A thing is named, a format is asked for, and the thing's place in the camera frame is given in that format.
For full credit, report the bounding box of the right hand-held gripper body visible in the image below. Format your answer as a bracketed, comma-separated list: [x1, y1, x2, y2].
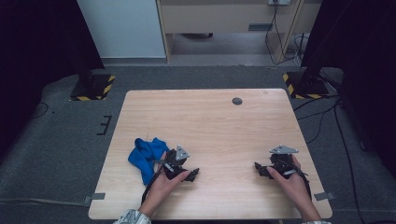
[269, 145, 303, 180]

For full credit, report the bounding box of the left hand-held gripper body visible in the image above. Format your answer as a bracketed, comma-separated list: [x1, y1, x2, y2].
[162, 145, 191, 181]

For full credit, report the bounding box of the blue cloth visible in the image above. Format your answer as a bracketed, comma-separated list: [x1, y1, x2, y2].
[127, 137, 171, 187]

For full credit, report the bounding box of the person's right hand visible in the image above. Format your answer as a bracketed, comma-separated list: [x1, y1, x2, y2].
[266, 154, 313, 208]

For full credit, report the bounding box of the person's left hand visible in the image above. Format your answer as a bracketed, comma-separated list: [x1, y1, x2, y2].
[138, 151, 191, 216]

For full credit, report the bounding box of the grey tape piece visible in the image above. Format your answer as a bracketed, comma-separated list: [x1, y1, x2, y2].
[313, 191, 336, 202]
[83, 192, 106, 206]

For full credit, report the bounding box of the black stand with striped base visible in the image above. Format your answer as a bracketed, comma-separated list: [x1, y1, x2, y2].
[69, 66, 117, 102]
[282, 55, 331, 100]

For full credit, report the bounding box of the black curtain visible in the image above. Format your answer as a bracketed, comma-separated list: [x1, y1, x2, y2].
[0, 0, 106, 160]
[300, 0, 396, 180]

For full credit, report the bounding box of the white panel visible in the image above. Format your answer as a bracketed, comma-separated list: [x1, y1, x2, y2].
[76, 0, 167, 60]

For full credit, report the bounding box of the light wooden desk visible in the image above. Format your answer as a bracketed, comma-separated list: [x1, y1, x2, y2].
[155, 0, 323, 64]

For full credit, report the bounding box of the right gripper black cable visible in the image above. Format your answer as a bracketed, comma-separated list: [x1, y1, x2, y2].
[278, 158, 313, 201]

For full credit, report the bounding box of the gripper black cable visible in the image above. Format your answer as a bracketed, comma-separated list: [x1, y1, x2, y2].
[278, 158, 313, 201]
[141, 160, 172, 205]

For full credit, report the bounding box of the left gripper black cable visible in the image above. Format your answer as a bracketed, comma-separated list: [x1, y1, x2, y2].
[141, 160, 172, 205]

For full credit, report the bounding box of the long black floor cable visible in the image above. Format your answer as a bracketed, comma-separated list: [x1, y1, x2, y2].
[332, 101, 360, 224]

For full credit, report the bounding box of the black hanging cable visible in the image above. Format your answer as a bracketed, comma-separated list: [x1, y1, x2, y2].
[264, 0, 303, 66]

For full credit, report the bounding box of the grey floor cable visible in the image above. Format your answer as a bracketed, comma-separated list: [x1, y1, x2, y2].
[0, 197, 92, 208]

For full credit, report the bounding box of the thin black floor cable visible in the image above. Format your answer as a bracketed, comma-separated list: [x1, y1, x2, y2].
[30, 102, 50, 120]

